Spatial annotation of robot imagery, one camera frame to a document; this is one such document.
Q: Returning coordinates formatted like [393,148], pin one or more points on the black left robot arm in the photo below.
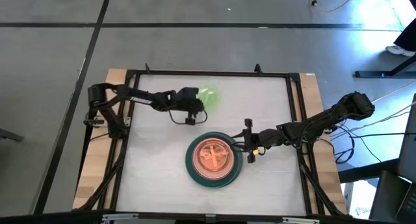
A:
[156,102]

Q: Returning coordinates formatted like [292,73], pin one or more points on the white printed box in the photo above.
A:
[360,199]

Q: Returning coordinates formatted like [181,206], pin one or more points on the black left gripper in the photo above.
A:
[187,102]

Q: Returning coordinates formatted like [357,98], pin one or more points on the large dark green plate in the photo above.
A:
[188,159]

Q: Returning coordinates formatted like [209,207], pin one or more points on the grey monitor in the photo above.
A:
[409,146]

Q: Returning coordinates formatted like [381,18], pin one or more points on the person's white shoe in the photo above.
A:
[398,50]

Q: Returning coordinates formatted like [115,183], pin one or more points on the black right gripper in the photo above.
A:
[253,141]

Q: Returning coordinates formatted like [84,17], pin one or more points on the black overhead beam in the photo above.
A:
[65,219]

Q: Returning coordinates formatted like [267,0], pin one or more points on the black metal table frame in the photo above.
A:
[211,73]

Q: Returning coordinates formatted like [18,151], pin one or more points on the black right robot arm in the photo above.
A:
[312,123]

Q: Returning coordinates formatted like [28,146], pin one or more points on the peach plastic plate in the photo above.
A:
[197,170]

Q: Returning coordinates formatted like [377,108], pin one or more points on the person's leg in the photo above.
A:
[408,35]

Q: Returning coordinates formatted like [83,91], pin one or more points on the small translucent green plate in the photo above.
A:
[211,97]

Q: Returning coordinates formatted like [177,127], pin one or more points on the black floor stand base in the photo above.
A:
[373,74]

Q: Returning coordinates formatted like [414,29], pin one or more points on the white table mat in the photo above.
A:
[162,169]

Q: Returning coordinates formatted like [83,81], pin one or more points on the dark grey case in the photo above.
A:
[390,201]

